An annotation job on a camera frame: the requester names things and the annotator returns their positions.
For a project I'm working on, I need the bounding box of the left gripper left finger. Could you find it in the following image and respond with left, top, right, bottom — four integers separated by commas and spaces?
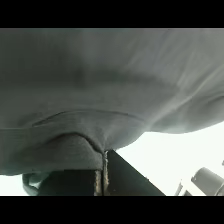
38, 168, 103, 197

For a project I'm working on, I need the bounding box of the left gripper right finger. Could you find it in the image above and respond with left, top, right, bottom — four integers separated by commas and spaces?
102, 149, 167, 197

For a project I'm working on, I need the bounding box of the grey T-shirt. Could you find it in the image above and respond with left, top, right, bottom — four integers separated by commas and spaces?
0, 28, 224, 197

